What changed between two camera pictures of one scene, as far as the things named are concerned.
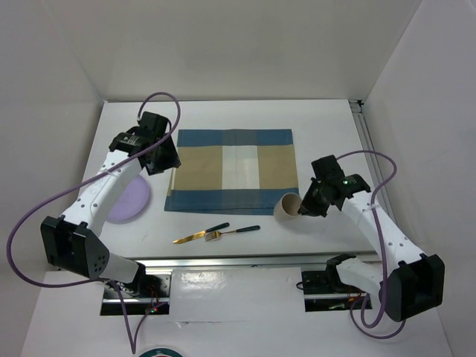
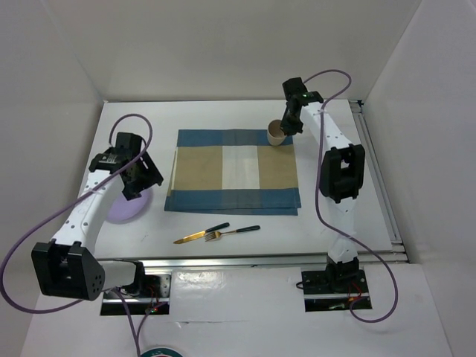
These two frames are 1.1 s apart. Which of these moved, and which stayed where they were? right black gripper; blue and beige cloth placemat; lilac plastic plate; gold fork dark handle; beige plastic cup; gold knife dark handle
Moved: right black gripper; beige plastic cup
Stayed: gold knife dark handle; lilac plastic plate; blue and beige cloth placemat; gold fork dark handle
